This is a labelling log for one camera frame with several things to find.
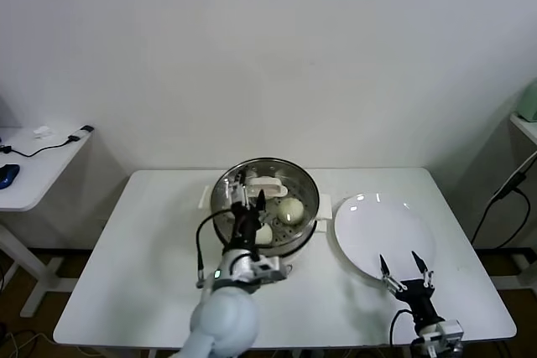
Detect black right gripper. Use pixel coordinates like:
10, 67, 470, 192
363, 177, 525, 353
378, 251, 437, 325

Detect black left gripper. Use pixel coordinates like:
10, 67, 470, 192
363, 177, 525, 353
225, 167, 268, 250

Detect glass lid with white handle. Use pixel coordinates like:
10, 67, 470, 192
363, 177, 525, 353
211, 158, 321, 250

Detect white steamed baozi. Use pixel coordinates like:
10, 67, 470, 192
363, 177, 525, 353
255, 223, 274, 245
277, 198, 305, 226

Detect stainless steel steamer basket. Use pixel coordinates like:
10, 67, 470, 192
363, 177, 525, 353
196, 157, 332, 252

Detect white round plate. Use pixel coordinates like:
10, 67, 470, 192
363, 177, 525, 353
333, 192, 437, 284

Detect pale green appliance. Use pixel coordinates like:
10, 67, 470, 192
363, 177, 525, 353
514, 79, 537, 122

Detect white side desk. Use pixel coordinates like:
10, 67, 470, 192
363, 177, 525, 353
0, 125, 96, 318

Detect blue computer mouse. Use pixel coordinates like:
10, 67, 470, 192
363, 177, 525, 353
0, 163, 21, 190

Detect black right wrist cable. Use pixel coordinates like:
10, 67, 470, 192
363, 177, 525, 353
388, 309, 415, 347

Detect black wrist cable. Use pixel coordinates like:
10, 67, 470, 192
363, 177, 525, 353
195, 209, 234, 288
388, 309, 415, 347

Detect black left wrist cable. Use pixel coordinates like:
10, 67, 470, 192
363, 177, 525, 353
195, 209, 234, 288

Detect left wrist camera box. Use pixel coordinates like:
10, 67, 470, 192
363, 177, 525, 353
247, 255, 290, 283

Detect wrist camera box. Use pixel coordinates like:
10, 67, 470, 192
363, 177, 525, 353
247, 255, 290, 283
413, 319, 465, 350

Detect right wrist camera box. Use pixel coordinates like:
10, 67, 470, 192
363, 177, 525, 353
413, 319, 465, 350

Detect black power cable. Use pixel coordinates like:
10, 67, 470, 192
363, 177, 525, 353
469, 188, 530, 248

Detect thin black desk cable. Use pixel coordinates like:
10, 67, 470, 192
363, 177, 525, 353
0, 134, 83, 158

